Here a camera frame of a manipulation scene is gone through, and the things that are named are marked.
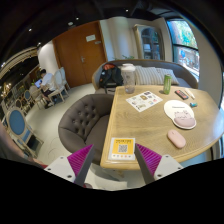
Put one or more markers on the small teal eraser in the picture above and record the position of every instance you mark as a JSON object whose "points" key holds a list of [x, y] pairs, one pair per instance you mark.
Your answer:
{"points": [[193, 105]]}

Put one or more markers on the white dining chair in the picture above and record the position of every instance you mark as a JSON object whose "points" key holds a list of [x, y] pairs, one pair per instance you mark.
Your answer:
{"points": [[59, 87]]}

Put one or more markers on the wooden double door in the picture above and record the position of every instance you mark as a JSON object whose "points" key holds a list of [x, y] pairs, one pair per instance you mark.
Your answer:
{"points": [[80, 51]]}

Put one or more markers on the clear shaker bottle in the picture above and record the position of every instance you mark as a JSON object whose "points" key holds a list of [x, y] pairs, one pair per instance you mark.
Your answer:
{"points": [[128, 74]]}

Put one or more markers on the blue back white chair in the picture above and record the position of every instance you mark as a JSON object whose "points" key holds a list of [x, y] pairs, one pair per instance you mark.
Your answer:
{"points": [[20, 129]]}

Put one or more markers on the white marker pen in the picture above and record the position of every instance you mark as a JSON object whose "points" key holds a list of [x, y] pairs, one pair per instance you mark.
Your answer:
{"points": [[189, 93]]}

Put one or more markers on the white pink cat mousepad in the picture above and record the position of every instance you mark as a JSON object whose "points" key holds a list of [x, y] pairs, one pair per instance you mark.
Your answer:
{"points": [[180, 113]]}

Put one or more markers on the grey curved sofa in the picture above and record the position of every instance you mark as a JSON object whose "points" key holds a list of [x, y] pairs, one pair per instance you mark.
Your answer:
{"points": [[181, 73]]}

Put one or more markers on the black red small case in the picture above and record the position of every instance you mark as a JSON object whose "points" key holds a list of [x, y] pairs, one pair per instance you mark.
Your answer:
{"points": [[181, 94]]}

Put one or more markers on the grey tufted armchair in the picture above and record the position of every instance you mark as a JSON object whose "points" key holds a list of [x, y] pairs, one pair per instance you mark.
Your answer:
{"points": [[85, 123]]}

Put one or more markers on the arched glass cabinet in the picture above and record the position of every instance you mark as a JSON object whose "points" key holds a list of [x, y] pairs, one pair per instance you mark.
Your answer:
{"points": [[149, 42]]}

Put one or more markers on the black orange backpack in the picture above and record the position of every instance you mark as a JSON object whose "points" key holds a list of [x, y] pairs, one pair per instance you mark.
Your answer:
{"points": [[110, 77]]}

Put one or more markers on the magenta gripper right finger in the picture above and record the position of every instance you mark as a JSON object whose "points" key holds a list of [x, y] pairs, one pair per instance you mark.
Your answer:
{"points": [[148, 161]]}

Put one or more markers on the striped cushion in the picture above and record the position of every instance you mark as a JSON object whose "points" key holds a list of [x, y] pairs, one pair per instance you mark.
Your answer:
{"points": [[153, 76]]}

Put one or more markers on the yellow QR code sign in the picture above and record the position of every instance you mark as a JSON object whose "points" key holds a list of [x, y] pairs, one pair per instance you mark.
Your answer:
{"points": [[122, 149]]}

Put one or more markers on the seated person white shirt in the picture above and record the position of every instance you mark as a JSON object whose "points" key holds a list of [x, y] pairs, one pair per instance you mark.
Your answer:
{"points": [[47, 85]]}

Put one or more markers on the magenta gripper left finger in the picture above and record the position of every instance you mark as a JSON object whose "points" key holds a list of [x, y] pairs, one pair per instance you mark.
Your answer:
{"points": [[80, 162]]}

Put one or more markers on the pink computer mouse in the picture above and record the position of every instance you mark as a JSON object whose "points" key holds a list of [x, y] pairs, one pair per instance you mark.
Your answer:
{"points": [[176, 138]]}

